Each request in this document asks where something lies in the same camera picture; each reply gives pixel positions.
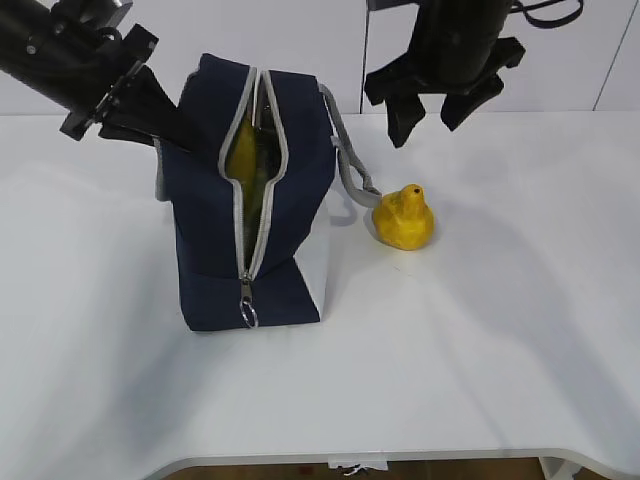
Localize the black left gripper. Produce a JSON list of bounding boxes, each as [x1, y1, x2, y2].
[[29, 1, 200, 152]]

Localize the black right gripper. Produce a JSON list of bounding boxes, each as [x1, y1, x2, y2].
[[364, 1, 525, 148]]

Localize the yellow pear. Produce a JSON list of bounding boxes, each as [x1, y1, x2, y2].
[[372, 184, 436, 251]]

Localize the yellow banana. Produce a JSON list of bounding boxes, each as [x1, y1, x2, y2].
[[226, 118, 257, 184]]

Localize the navy blue lunch bag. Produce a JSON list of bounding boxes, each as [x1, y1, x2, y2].
[[155, 53, 381, 333]]

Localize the green lid food container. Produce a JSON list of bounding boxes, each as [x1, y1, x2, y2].
[[243, 107, 281, 237]]

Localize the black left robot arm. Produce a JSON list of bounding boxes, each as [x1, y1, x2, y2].
[[1, 0, 204, 152]]

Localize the white paper under table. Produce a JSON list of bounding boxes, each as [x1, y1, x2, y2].
[[327, 458, 389, 477]]

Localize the white table leg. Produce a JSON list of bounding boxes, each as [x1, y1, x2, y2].
[[538, 457, 582, 480]]

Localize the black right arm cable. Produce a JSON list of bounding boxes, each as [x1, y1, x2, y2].
[[509, 0, 586, 27]]

